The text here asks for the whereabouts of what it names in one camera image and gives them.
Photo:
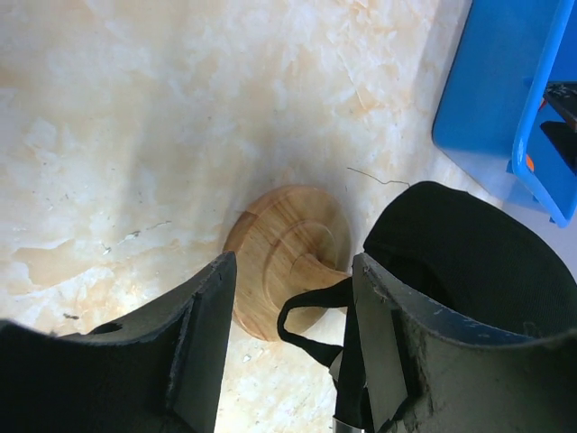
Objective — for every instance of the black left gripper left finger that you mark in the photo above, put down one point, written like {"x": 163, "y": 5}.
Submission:
{"x": 156, "y": 369}

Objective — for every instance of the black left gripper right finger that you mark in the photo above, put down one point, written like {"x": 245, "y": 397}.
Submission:
{"x": 509, "y": 365}

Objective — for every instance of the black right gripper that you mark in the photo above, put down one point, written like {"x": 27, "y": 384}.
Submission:
{"x": 561, "y": 97}

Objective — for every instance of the black cap with white logo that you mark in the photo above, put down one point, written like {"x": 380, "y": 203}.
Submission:
{"x": 344, "y": 362}

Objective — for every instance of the black cap with gold embroidery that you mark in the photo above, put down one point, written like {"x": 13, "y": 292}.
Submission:
{"x": 475, "y": 259}

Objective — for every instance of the orange cap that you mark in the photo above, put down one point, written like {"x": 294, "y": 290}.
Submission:
{"x": 529, "y": 163}

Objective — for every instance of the blue plastic bin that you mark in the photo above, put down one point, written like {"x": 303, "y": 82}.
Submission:
{"x": 490, "y": 112}

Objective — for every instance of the wooden hat stand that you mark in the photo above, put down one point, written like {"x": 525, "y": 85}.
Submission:
{"x": 289, "y": 241}

